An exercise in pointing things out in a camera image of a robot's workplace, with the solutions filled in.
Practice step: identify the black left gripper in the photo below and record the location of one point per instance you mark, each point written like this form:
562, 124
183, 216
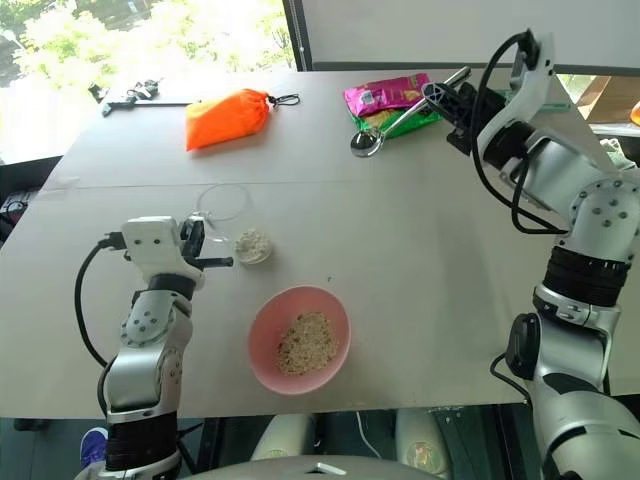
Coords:
191, 245

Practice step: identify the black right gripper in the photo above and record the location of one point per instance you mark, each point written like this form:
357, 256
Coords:
477, 107

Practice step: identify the clear glass mug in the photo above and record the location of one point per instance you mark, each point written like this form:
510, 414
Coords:
225, 210

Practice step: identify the silver metal spoon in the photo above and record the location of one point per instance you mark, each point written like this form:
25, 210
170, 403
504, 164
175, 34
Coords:
367, 140

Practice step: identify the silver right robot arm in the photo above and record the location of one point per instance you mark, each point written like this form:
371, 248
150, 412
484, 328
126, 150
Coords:
575, 320

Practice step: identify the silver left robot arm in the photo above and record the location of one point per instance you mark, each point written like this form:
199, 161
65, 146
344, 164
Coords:
145, 360

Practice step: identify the pink bowl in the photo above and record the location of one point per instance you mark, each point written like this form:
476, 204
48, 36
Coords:
270, 350

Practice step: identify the oatmeal inside pink bowl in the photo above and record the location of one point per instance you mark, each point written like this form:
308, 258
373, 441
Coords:
307, 342

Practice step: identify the green snack packet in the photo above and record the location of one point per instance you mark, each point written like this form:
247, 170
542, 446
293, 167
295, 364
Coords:
382, 122

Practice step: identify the magenta snack packet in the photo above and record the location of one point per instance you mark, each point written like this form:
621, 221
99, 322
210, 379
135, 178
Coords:
385, 92

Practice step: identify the black rod with keys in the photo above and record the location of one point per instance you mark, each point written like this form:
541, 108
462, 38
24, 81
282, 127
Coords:
135, 97

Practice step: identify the orange object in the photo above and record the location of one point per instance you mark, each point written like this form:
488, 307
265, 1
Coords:
636, 114

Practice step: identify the white rounded robot leg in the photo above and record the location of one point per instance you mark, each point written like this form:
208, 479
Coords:
422, 440
282, 437

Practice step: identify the blue shoe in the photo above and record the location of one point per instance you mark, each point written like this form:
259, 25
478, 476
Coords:
94, 446

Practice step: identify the grey robot torso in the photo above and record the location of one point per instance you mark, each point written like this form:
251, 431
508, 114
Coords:
290, 467

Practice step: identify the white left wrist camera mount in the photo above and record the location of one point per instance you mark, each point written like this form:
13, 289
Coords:
150, 242

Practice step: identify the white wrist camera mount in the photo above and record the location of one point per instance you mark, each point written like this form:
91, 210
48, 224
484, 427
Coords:
150, 242
530, 100

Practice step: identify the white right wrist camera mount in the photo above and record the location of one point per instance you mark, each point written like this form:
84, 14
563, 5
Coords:
530, 100

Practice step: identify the dark window frame post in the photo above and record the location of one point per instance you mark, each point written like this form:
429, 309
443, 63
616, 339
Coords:
297, 32

